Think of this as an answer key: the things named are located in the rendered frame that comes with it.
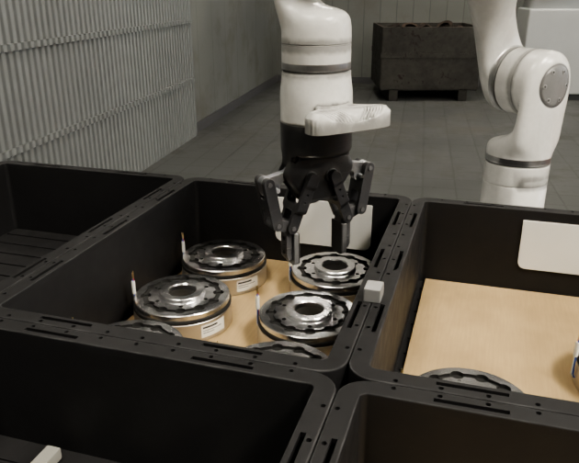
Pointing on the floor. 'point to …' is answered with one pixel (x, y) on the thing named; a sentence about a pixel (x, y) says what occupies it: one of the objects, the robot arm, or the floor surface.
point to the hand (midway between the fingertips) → (315, 244)
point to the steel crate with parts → (425, 58)
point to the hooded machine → (562, 35)
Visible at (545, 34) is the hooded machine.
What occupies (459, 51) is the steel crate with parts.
